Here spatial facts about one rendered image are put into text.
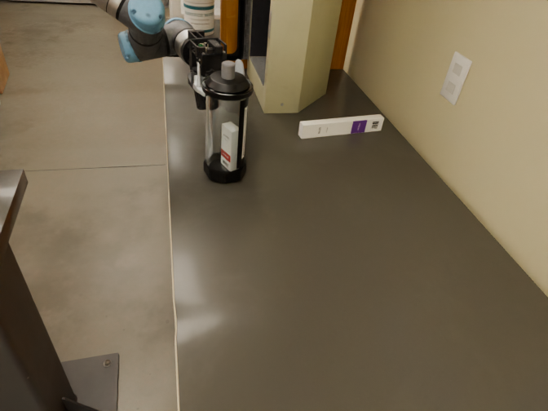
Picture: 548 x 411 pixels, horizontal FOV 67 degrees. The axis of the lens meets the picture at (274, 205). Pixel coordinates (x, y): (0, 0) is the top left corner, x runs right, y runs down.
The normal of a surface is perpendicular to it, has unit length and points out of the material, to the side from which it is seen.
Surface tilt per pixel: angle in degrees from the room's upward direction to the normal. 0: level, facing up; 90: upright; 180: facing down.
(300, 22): 90
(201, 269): 0
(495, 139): 90
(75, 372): 0
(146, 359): 0
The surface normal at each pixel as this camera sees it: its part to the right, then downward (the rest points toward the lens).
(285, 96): 0.22, 0.63
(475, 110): -0.97, 0.07
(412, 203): 0.09, -0.77
